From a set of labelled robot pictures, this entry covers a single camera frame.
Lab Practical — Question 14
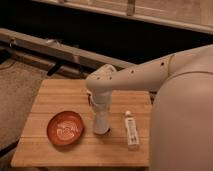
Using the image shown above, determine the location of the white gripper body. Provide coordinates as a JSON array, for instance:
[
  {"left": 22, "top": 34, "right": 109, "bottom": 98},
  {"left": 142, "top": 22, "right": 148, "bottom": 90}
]
[{"left": 87, "top": 91, "right": 112, "bottom": 114}]

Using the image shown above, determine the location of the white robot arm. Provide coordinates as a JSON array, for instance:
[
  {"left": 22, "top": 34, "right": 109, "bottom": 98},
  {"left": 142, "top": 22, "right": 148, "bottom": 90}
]
[{"left": 86, "top": 44, "right": 213, "bottom": 171}]

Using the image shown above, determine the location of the red ceramic bowl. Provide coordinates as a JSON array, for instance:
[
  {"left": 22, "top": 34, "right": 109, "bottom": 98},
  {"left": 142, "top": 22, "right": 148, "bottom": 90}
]
[{"left": 46, "top": 111, "right": 84, "bottom": 146}]

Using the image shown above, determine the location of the white tube with label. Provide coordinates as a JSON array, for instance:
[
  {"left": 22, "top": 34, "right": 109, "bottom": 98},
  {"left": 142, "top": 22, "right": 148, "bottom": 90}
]
[{"left": 125, "top": 111, "right": 140, "bottom": 150}]

